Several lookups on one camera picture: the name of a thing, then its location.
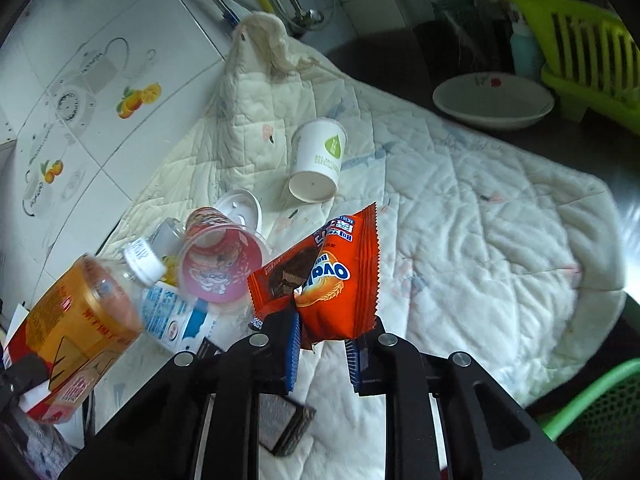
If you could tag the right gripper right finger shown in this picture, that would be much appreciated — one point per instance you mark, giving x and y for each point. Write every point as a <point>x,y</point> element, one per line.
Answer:
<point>447,417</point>

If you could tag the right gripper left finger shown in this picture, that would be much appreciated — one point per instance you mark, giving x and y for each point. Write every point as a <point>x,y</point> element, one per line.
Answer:
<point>197,417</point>

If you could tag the black cigarette box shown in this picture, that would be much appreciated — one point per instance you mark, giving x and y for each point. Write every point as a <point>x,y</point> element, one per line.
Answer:
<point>282,423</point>

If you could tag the blue white milk carton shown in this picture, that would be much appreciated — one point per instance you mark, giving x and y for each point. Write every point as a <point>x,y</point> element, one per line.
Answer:
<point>173,322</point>

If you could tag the orange drink plastic bottle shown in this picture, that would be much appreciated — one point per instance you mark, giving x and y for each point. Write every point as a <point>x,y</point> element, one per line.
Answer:
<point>81,326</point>

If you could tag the red cartoon paper cup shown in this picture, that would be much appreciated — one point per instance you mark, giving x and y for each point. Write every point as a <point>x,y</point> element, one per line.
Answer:
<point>217,257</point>

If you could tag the orange Ovaltine snack wrapper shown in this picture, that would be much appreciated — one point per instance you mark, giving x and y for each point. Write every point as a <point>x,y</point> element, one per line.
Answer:
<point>331,278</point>

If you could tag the white plastic cup lid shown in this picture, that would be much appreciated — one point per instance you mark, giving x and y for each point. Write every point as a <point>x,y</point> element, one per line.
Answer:
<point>241,207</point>

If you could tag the white paper cup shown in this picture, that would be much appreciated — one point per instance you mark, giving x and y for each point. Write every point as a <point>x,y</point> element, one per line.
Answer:
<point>318,147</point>

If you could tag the blue silver beer can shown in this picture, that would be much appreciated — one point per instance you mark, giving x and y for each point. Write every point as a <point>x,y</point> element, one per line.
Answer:
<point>167,238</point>

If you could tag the green perforated trash basket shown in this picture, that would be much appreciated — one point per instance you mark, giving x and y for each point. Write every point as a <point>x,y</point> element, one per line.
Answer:
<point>598,430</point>

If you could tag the white quilted blanket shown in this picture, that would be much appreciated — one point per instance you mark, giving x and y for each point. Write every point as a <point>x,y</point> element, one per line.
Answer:
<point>485,248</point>

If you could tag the white ceramic plate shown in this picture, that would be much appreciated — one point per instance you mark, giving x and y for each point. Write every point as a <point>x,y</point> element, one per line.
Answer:
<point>494,101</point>

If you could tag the teal soap bottle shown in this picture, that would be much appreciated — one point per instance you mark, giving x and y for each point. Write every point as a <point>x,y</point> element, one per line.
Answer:
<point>527,55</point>

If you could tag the lime green dish rack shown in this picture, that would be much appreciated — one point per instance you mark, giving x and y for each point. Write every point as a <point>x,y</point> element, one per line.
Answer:
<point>592,62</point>

